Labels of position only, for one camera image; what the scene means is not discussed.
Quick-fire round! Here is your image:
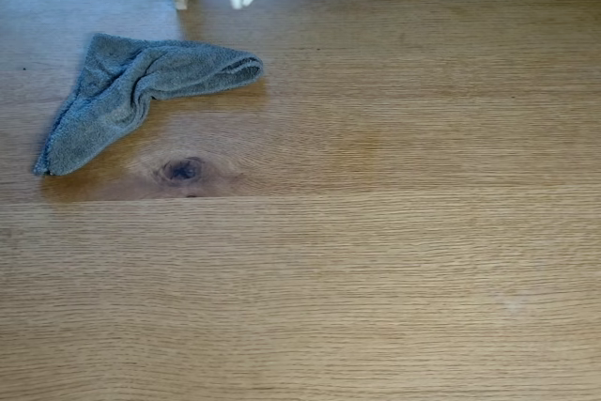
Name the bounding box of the grey terry towel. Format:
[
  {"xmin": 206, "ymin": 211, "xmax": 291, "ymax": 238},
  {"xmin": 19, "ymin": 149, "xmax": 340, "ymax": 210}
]
[{"xmin": 31, "ymin": 32, "xmax": 266, "ymax": 177}]

